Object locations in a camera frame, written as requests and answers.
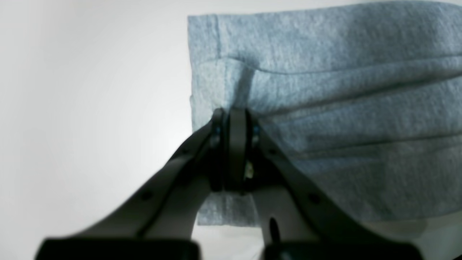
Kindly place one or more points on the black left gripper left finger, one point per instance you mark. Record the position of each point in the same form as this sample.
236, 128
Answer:
156, 222

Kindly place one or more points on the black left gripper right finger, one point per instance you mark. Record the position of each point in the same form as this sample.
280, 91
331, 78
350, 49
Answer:
298, 220

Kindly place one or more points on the grey T-shirt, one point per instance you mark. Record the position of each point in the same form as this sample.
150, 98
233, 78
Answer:
363, 99

